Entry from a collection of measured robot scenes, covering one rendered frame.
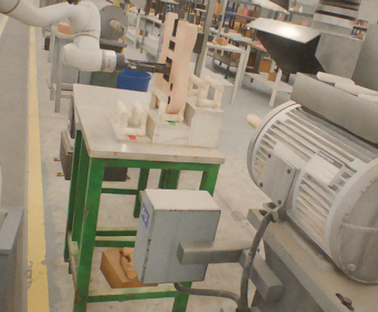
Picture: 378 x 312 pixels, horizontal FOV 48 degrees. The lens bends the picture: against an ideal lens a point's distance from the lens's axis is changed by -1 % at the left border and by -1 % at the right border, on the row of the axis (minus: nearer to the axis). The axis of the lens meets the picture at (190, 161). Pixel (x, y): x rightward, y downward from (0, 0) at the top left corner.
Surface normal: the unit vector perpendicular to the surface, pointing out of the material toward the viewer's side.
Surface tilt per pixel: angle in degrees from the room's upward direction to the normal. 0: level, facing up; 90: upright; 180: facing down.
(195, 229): 90
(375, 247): 95
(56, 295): 0
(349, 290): 0
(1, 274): 90
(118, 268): 0
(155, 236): 90
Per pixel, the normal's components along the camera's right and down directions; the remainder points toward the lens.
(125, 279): 0.19, -0.91
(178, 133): 0.30, 0.40
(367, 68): -0.93, -0.05
